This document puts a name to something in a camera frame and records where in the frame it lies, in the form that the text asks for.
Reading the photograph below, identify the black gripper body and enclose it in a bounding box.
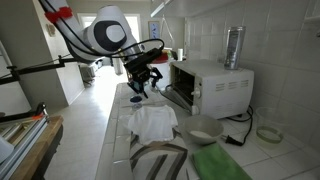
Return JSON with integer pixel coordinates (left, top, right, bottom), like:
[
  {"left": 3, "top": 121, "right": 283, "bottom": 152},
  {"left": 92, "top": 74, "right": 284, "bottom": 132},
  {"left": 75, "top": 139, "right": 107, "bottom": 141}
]
[{"left": 126, "top": 63, "right": 154, "bottom": 86}]

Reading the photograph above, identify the red tape on arm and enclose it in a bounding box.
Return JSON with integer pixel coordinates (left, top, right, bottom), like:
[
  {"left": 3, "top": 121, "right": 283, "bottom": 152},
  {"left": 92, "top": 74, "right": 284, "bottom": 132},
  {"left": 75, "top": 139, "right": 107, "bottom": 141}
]
[{"left": 44, "top": 6, "right": 74, "bottom": 24}]

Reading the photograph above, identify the white crumpled cloth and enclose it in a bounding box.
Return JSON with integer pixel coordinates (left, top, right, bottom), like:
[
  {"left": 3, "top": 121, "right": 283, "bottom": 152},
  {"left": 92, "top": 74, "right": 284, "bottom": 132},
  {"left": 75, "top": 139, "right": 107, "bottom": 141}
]
[{"left": 119, "top": 104, "right": 179, "bottom": 146}]

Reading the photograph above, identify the aluminium frame rail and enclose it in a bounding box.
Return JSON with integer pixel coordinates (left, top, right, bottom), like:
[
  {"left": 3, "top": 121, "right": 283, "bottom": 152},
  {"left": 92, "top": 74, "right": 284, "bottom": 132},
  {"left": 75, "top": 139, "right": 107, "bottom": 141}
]
[{"left": 0, "top": 114, "right": 49, "bottom": 180}]

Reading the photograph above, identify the green cloth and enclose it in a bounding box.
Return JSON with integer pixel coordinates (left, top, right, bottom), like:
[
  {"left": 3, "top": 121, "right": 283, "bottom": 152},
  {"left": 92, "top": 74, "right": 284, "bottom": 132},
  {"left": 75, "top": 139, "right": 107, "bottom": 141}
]
[{"left": 190, "top": 141, "right": 253, "bottom": 180}]

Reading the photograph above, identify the tall metal can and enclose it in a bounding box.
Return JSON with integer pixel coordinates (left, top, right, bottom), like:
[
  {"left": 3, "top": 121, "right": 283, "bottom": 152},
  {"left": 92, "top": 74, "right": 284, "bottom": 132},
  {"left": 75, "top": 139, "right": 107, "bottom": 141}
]
[{"left": 223, "top": 25, "right": 247, "bottom": 70}]

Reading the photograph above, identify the translucent pitcher with red lid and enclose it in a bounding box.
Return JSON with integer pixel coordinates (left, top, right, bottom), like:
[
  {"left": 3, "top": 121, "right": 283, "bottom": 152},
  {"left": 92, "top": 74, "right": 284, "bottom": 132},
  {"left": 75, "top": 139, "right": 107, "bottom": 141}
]
[{"left": 149, "top": 52, "right": 172, "bottom": 91}]

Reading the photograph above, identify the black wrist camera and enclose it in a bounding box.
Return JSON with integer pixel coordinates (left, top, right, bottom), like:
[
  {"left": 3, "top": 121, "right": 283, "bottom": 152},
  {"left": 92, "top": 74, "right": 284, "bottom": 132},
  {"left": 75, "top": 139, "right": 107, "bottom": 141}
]
[{"left": 123, "top": 47, "right": 165, "bottom": 73}]

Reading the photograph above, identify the wooden table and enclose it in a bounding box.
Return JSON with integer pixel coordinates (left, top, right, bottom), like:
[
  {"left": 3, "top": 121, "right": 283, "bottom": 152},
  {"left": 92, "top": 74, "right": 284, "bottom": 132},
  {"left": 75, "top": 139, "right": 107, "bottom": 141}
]
[{"left": 9, "top": 114, "right": 64, "bottom": 180}]

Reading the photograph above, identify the framed blue picture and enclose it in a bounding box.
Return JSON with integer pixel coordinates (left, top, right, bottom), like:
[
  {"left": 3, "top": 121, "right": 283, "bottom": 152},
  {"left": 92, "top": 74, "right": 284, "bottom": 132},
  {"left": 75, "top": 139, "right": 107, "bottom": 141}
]
[{"left": 148, "top": 20, "right": 162, "bottom": 40}]

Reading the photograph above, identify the white basket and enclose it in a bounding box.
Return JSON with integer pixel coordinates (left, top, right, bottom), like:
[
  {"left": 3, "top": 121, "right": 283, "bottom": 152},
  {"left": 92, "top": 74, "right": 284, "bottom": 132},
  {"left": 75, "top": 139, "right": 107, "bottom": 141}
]
[{"left": 79, "top": 63, "right": 96, "bottom": 84}]

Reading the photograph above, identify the white paper towel roll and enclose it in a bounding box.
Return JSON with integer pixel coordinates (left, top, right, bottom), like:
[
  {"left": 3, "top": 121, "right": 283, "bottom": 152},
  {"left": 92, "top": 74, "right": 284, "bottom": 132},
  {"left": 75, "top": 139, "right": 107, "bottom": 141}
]
[{"left": 176, "top": 48, "right": 185, "bottom": 62}]

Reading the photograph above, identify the white wall cabinet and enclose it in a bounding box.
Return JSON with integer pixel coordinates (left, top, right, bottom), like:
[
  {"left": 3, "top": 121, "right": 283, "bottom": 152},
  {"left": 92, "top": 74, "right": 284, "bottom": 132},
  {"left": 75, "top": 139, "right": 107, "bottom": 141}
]
[{"left": 149, "top": 0, "right": 241, "bottom": 18}]

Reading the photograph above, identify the glass microwave door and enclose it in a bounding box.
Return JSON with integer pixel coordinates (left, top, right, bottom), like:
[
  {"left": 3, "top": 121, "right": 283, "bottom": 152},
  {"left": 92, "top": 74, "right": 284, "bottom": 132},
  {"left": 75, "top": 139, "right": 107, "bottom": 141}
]
[{"left": 156, "top": 83, "right": 194, "bottom": 113}]

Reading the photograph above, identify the white microwave oven body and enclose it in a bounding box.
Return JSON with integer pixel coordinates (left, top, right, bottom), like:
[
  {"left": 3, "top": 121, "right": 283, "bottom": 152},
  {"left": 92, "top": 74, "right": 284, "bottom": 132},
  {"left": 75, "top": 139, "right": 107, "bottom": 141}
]
[{"left": 169, "top": 59, "right": 255, "bottom": 120}]

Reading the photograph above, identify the white ceramic bowl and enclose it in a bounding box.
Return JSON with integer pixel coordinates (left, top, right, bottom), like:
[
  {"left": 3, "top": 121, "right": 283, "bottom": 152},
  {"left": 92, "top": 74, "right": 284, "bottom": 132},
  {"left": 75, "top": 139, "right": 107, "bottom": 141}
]
[{"left": 181, "top": 113, "right": 224, "bottom": 145}]

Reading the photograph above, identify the black table clamp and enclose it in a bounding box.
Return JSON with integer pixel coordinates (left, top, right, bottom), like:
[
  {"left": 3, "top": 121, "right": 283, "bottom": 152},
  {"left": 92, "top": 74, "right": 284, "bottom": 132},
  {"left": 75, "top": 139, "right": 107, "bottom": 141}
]
[{"left": 0, "top": 101, "right": 49, "bottom": 124}]

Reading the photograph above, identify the black power cord with plug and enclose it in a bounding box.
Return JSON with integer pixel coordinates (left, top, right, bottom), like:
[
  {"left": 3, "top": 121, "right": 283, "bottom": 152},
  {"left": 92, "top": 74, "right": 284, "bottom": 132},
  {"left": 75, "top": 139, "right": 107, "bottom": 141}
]
[{"left": 219, "top": 105, "right": 255, "bottom": 147}]

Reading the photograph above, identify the small wall ornament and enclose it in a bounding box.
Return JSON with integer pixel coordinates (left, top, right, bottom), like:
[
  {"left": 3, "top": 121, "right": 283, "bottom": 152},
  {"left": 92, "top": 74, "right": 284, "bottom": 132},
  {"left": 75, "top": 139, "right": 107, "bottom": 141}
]
[{"left": 45, "top": 23, "right": 57, "bottom": 38}]

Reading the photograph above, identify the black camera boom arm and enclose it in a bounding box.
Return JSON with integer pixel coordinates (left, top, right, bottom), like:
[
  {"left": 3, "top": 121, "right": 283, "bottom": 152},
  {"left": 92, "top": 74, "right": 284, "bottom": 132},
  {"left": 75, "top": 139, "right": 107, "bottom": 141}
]
[{"left": 0, "top": 54, "right": 81, "bottom": 86}]

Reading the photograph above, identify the grey striped cloth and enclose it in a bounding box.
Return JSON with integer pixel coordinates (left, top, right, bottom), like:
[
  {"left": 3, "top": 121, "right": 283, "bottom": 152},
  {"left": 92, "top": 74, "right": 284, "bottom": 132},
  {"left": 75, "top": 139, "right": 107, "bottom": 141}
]
[{"left": 128, "top": 128, "right": 194, "bottom": 180}]

